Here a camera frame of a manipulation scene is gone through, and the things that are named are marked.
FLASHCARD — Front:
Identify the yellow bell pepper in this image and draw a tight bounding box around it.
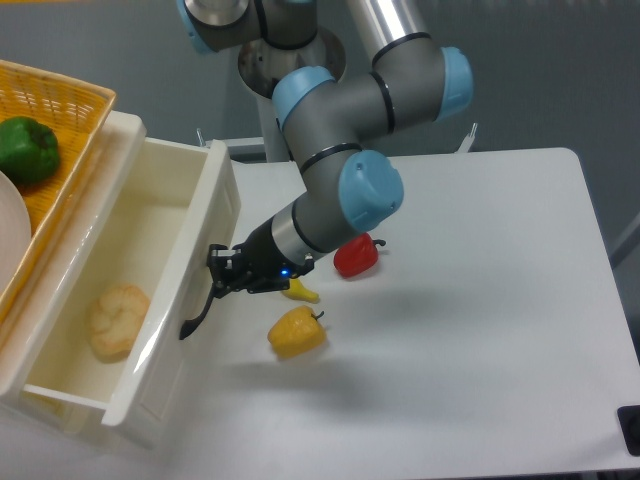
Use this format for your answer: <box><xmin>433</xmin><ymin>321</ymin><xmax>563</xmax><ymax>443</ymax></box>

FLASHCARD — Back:
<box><xmin>267</xmin><ymin>305</ymin><xmax>327</xmax><ymax>359</ymax></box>

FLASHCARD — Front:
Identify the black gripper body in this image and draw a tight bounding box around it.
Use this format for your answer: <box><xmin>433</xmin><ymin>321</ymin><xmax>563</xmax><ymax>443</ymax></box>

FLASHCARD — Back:
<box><xmin>232</xmin><ymin>222</ymin><xmax>315</xmax><ymax>293</ymax></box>

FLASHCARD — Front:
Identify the red bell pepper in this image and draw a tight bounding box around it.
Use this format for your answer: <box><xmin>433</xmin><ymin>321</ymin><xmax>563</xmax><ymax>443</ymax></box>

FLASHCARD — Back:
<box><xmin>333</xmin><ymin>233</ymin><xmax>386</xmax><ymax>278</ymax></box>

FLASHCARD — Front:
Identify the white top drawer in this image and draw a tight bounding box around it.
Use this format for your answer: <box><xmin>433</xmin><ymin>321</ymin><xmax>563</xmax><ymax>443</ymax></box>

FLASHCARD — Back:
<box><xmin>15</xmin><ymin>139</ymin><xmax>240</xmax><ymax>447</ymax></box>

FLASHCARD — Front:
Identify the black cable on pedestal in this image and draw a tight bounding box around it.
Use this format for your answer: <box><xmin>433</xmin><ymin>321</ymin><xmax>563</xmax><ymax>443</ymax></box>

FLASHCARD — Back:
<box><xmin>271</xmin><ymin>77</ymin><xmax>286</xmax><ymax>136</ymax></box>

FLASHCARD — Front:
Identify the white drawer cabinet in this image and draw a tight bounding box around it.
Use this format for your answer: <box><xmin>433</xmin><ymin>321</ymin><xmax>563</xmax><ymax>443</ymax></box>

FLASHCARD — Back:
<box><xmin>1</xmin><ymin>112</ymin><xmax>146</xmax><ymax>433</ymax></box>

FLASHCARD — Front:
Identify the yellow banana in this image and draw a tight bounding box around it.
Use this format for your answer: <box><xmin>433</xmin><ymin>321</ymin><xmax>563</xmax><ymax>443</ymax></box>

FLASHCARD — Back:
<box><xmin>281</xmin><ymin>279</ymin><xmax>320</xmax><ymax>304</ymax></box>

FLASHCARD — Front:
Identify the black device at table edge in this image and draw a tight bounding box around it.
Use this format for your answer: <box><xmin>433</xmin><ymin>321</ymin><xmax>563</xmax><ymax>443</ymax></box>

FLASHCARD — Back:
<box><xmin>617</xmin><ymin>405</ymin><xmax>640</xmax><ymax>457</ymax></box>

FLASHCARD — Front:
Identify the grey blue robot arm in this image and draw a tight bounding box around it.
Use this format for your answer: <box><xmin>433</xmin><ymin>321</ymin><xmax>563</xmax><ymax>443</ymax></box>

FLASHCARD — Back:
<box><xmin>177</xmin><ymin>1</ymin><xmax>474</xmax><ymax>298</ymax></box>

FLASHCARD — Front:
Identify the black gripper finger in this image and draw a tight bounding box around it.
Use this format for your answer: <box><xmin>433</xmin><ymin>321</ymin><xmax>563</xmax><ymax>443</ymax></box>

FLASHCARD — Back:
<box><xmin>207</xmin><ymin>243</ymin><xmax>240</xmax><ymax>273</ymax></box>
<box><xmin>212</xmin><ymin>272</ymin><xmax>250</xmax><ymax>299</ymax></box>

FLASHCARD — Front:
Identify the bread roll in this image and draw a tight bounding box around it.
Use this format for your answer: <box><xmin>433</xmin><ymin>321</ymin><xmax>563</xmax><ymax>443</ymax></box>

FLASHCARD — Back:
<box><xmin>87</xmin><ymin>283</ymin><xmax>150</xmax><ymax>360</ymax></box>

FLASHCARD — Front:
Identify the green bell pepper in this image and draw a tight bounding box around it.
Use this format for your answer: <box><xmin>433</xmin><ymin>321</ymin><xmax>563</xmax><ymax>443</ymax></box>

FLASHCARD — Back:
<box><xmin>1</xmin><ymin>116</ymin><xmax>60</xmax><ymax>185</ymax></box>

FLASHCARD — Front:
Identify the white plate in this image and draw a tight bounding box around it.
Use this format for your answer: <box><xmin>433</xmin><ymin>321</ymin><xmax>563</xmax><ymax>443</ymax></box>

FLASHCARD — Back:
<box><xmin>0</xmin><ymin>173</ymin><xmax>31</xmax><ymax>292</ymax></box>

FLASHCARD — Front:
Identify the white metal base frame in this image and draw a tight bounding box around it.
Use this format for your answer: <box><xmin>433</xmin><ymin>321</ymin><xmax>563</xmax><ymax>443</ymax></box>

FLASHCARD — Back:
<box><xmin>223</xmin><ymin>122</ymin><xmax>479</xmax><ymax>163</ymax></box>

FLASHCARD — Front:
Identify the yellow woven basket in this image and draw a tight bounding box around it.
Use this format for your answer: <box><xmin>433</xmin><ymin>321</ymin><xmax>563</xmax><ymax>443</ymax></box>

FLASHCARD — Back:
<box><xmin>1</xmin><ymin>60</ymin><xmax>116</xmax><ymax>323</ymax></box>

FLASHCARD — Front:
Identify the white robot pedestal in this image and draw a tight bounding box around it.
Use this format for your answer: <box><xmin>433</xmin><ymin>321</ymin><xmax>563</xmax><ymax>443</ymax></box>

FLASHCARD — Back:
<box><xmin>238</xmin><ymin>26</ymin><xmax>346</xmax><ymax>162</ymax></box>

